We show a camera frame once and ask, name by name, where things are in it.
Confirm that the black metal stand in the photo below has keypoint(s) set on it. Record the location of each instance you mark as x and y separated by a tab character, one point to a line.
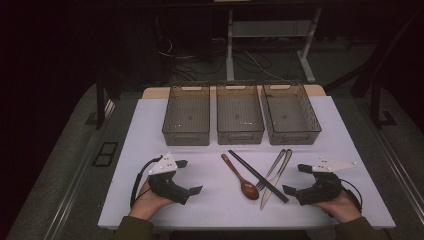
376	100

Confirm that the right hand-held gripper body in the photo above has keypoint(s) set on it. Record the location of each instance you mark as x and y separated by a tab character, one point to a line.
321	190

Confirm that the person's right hand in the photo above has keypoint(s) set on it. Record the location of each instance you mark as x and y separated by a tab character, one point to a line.
340	208

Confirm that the brown wooden spoon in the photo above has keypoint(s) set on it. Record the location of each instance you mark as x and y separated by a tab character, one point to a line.
250	191

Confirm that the smoky clear plastic bin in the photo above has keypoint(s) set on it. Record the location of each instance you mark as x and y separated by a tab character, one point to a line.
186	113
239	113
290	113

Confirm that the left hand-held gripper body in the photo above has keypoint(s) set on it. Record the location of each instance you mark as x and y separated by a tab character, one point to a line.
166	185

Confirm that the metal floor rail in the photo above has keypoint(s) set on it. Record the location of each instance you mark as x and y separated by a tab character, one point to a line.
71	196
396	160

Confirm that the silver metal knife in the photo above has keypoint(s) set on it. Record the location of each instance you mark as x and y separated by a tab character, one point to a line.
265	200

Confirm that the person's left hand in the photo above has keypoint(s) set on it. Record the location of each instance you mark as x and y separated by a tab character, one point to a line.
146	203

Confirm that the silver metal fork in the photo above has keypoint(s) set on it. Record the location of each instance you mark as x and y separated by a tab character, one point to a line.
275	166

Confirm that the white metal desk frame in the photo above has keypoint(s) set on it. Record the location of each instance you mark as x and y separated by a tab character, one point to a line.
230	50

